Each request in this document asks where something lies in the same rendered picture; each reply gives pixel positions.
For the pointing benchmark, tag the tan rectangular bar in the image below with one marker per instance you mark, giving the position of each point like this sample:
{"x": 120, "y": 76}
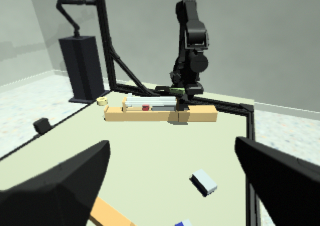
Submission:
{"x": 104, "y": 215}

